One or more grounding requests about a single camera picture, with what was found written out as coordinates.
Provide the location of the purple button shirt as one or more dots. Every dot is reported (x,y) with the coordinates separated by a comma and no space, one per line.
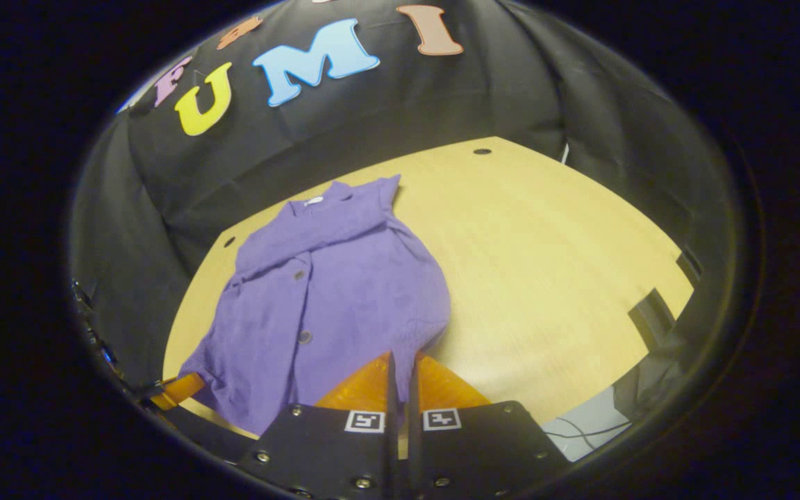
(330,278)

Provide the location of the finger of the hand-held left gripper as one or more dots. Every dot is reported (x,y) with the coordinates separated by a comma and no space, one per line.
(178,390)

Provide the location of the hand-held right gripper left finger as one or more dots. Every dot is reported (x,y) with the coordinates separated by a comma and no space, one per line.
(330,451)

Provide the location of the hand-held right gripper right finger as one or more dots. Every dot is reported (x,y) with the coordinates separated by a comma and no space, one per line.
(476,451)

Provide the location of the dark furniture piece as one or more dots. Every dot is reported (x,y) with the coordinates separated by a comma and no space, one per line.
(650,319)

